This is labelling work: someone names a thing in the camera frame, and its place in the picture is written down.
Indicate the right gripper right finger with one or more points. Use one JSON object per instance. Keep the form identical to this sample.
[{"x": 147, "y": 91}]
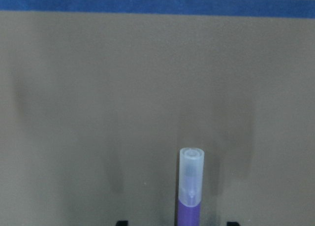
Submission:
[{"x": 232, "y": 224}]

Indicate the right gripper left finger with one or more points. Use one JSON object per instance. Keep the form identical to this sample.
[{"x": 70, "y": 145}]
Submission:
[{"x": 122, "y": 223}]

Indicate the purple highlighter pen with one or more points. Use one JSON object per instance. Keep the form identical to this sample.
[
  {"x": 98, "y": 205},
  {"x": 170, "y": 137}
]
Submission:
[{"x": 190, "y": 181}]

